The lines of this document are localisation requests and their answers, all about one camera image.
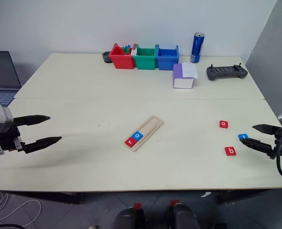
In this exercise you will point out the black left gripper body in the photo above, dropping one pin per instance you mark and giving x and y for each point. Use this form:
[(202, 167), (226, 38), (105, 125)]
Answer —
[(10, 139)]

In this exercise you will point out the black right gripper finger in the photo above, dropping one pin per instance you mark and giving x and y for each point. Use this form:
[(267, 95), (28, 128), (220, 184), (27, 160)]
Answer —
[(258, 145), (267, 129)]

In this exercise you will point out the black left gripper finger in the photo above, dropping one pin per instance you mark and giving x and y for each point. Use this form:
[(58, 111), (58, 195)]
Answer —
[(41, 143), (32, 119)]

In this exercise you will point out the red letter tile b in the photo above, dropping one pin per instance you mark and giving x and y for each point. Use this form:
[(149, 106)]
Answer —
[(230, 151)]

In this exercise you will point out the wooden letter tray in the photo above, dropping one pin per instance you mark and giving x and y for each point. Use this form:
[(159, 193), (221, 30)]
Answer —
[(152, 125)]

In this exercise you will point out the blue letter tile t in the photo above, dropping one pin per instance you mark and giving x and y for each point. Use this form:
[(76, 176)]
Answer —
[(243, 136)]

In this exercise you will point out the red letter tile r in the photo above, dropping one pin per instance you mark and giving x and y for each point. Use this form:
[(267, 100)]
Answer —
[(130, 142)]

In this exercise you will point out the blue letter tile o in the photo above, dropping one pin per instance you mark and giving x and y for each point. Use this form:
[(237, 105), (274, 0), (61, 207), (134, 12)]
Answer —
[(137, 136)]

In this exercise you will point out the dark grey laptop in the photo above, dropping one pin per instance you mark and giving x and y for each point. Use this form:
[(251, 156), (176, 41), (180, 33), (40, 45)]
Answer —
[(2, 71)]

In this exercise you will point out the grey handheld controller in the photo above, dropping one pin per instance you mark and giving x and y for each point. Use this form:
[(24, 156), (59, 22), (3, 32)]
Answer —
[(226, 72)]

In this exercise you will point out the white paper scrap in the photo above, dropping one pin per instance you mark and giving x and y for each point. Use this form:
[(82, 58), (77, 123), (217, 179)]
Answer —
[(206, 194)]

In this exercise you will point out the dark grey round bowl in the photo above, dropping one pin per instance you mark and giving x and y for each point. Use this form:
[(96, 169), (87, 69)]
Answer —
[(106, 58)]

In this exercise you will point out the white paper sheet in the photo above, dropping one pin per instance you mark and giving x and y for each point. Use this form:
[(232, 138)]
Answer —
[(190, 70)]

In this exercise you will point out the dark rounded shape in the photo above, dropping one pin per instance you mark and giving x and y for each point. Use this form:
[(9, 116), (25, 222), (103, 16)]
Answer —
[(182, 217), (128, 219)]

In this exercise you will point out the purple white box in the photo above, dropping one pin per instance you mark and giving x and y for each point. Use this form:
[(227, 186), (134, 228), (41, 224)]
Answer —
[(177, 72)]

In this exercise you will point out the red plastic bin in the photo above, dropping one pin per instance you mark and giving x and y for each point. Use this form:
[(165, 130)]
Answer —
[(121, 61)]

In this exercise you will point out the blue drink can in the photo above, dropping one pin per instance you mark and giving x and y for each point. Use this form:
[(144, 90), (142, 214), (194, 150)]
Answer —
[(197, 47)]

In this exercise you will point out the green toy brick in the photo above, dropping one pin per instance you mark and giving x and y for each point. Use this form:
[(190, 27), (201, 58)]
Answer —
[(125, 50)]

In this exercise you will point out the blue plastic bin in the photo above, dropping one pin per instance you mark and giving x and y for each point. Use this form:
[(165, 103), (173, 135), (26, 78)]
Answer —
[(167, 63)]

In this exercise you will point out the blue toy brick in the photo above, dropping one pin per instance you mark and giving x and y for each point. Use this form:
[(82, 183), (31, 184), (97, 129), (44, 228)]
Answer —
[(128, 46)]

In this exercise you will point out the green plastic bin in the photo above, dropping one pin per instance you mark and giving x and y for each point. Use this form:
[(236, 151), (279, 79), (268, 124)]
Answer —
[(144, 63)]

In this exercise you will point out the black table frame bar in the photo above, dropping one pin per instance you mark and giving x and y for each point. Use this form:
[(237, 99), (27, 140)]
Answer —
[(245, 196), (47, 197)]

